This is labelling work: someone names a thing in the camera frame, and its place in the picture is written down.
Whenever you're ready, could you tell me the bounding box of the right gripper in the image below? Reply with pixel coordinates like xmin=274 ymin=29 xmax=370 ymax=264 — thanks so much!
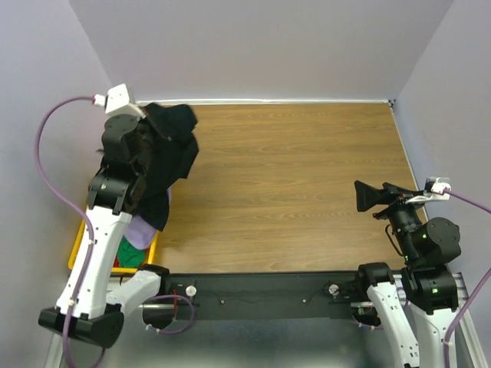
xmin=354 ymin=178 xmax=428 ymax=261

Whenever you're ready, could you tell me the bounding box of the black t-shirt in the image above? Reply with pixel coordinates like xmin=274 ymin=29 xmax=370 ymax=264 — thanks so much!
xmin=137 ymin=103 xmax=199 ymax=231

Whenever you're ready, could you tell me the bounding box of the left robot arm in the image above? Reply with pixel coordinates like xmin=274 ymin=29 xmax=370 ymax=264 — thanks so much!
xmin=38 ymin=114 xmax=170 ymax=349

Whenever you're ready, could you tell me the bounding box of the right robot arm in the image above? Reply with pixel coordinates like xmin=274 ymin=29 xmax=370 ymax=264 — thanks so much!
xmin=353 ymin=177 xmax=461 ymax=367

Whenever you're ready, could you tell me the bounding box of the lavender t-shirt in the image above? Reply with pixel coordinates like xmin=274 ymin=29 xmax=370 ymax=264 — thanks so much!
xmin=125 ymin=187 xmax=173 ymax=251

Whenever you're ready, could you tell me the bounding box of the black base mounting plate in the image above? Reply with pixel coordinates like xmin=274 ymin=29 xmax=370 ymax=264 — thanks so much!
xmin=143 ymin=271 xmax=381 ymax=330

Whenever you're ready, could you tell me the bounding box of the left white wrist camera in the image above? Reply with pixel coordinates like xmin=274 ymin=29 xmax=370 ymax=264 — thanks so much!
xmin=104 ymin=84 xmax=147 ymax=119

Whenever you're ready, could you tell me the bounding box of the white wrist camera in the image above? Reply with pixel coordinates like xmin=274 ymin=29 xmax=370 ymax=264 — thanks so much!
xmin=104 ymin=84 xmax=147 ymax=119
xmin=404 ymin=176 xmax=451 ymax=205

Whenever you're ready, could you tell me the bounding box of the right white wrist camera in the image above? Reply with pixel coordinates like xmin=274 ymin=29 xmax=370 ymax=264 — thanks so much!
xmin=404 ymin=176 xmax=451 ymax=205

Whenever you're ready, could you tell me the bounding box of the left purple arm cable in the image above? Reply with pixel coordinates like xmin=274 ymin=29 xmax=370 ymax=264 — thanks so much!
xmin=36 ymin=94 xmax=107 ymax=368

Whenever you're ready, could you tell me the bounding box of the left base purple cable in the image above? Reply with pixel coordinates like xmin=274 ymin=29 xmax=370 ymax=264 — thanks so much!
xmin=144 ymin=294 xmax=196 ymax=335

